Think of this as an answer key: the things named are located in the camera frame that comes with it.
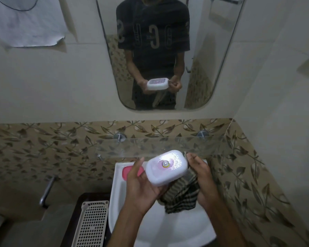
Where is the person's right hand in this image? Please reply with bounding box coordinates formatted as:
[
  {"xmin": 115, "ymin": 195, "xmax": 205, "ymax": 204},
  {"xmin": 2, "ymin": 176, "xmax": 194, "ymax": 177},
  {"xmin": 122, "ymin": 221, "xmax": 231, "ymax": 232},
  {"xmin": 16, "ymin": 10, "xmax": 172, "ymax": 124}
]
[{"xmin": 187, "ymin": 153, "xmax": 222, "ymax": 212}]

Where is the person's left hand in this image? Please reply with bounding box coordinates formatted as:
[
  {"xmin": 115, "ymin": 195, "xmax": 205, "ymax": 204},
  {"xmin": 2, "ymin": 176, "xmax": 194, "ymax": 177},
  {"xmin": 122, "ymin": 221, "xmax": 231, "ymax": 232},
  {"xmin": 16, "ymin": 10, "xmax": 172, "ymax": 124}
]
[{"xmin": 123, "ymin": 157, "xmax": 170, "ymax": 217}]

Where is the white plastic soap box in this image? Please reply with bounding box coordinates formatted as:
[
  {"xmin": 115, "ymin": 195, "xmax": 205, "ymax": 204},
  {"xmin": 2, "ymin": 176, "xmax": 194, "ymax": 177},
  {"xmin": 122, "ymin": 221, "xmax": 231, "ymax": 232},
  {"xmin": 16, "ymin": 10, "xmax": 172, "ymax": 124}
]
[{"xmin": 145, "ymin": 150, "xmax": 189, "ymax": 187}]

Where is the dark striped cloth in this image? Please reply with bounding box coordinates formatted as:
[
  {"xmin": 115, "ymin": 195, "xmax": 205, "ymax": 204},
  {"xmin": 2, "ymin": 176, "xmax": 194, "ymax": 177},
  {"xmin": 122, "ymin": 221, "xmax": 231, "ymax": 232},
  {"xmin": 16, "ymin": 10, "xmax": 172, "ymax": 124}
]
[{"xmin": 158, "ymin": 151, "xmax": 201, "ymax": 214}]

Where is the person's left forearm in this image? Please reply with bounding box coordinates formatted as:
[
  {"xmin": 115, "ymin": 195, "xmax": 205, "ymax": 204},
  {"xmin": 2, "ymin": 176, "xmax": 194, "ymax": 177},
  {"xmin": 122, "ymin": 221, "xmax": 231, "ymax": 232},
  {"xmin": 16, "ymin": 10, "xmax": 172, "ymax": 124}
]
[{"xmin": 106, "ymin": 207, "xmax": 156, "ymax": 247}]

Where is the person's right forearm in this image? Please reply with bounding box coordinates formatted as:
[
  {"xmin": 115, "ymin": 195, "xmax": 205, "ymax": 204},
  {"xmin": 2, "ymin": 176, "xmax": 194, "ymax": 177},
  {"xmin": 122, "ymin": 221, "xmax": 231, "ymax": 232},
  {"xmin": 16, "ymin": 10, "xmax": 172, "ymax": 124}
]
[{"xmin": 203, "ymin": 201, "xmax": 248, "ymax": 247}]

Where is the pink soap dish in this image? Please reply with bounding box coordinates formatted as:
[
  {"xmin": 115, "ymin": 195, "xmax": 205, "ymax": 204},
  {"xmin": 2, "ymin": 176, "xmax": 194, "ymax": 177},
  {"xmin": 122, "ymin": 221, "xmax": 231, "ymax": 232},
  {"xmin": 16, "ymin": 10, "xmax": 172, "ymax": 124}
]
[{"xmin": 122, "ymin": 165, "xmax": 145, "ymax": 182}]

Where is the frosted glass shelf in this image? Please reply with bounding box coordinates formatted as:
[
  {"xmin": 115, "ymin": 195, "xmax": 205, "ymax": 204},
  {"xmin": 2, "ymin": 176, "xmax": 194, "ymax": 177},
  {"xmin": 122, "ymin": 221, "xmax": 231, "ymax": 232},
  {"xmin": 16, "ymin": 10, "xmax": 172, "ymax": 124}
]
[{"xmin": 95, "ymin": 136, "xmax": 233, "ymax": 163}]

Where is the white ceramic sink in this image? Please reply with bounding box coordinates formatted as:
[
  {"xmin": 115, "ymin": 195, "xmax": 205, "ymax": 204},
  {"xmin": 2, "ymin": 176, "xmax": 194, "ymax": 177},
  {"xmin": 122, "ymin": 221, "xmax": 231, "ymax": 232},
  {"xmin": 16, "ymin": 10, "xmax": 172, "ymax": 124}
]
[{"xmin": 108, "ymin": 159, "xmax": 217, "ymax": 247}]

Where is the beige perforated plastic basket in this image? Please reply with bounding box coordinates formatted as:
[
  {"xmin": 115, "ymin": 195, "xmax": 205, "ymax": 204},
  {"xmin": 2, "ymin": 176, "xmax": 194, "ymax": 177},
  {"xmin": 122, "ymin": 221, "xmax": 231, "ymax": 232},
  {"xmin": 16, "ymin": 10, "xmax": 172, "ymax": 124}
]
[{"xmin": 71, "ymin": 200, "xmax": 110, "ymax": 247}]

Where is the dark wooden stool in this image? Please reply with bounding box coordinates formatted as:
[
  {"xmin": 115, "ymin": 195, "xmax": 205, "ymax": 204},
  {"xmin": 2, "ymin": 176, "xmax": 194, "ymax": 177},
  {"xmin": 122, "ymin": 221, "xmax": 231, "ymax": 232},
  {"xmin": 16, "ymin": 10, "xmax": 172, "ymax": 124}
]
[{"xmin": 60, "ymin": 192, "xmax": 112, "ymax": 247}]

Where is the white paper sheet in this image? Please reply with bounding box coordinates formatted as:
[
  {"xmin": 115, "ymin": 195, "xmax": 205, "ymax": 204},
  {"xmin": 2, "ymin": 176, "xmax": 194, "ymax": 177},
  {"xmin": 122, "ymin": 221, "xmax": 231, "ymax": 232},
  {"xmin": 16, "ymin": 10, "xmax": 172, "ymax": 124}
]
[{"xmin": 0, "ymin": 0, "xmax": 66, "ymax": 48}]

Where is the chrome wall tap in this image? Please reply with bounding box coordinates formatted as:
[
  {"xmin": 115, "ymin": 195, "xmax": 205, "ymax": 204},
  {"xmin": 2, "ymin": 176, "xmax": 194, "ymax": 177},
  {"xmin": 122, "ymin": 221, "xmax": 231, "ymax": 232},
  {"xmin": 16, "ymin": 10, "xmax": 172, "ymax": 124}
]
[{"xmin": 39, "ymin": 175, "xmax": 58, "ymax": 209}]

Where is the wall mirror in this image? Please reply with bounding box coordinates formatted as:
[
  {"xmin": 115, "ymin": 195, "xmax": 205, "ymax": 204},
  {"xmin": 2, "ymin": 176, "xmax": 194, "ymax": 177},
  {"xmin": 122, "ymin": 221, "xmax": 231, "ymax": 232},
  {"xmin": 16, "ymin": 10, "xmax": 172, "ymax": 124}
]
[{"xmin": 95, "ymin": 0, "xmax": 245, "ymax": 111}]

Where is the black cable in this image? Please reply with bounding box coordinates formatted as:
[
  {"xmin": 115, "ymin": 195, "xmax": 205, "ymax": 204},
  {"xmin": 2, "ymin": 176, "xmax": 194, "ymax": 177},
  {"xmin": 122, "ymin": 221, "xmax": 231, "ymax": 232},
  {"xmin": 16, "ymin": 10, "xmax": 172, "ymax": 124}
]
[{"xmin": 0, "ymin": 0, "xmax": 39, "ymax": 12}]

